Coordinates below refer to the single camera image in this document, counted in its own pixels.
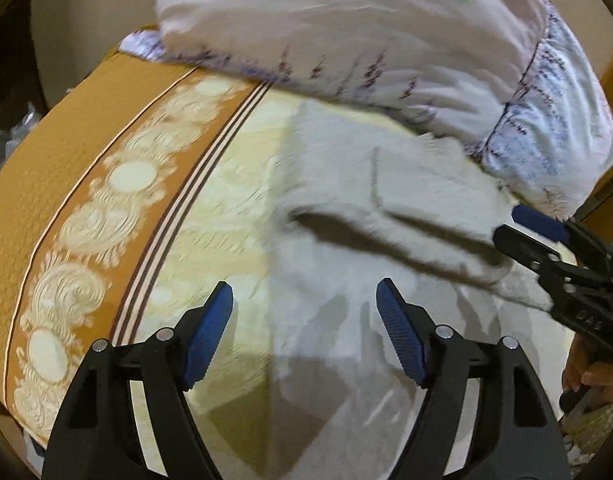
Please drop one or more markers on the lilac floral pillow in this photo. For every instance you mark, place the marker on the lilac floral pillow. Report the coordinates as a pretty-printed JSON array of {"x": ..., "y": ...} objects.
[{"x": 336, "y": 25}]

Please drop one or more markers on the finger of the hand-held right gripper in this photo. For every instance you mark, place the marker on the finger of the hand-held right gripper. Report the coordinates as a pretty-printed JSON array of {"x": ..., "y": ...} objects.
[
  {"x": 536, "y": 220},
  {"x": 521, "y": 245}
]

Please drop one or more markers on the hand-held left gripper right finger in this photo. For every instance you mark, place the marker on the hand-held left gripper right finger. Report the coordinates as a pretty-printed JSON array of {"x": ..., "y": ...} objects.
[{"x": 399, "y": 330}]

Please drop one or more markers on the white blue-print pillow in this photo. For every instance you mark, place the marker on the white blue-print pillow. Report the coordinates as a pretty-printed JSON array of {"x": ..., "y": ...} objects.
[{"x": 551, "y": 125}]

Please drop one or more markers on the person's right hand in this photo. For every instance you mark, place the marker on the person's right hand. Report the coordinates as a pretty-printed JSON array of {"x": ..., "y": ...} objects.
[{"x": 593, "y": 377}]

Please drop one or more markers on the clear plastic bag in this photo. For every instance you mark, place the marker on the clear plastic bag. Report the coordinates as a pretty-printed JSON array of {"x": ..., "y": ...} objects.
[{"x": 16, "y": 132}]

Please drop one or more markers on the yellow orange patterned bed sheet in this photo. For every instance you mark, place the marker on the yellow orange patterned bed sheet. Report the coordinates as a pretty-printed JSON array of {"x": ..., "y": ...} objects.
[{"x": 136, "y": 210}]

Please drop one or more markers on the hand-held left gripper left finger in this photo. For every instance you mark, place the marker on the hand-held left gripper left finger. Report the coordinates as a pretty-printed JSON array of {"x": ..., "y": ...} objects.
[{"x": 209, "y": 330}]

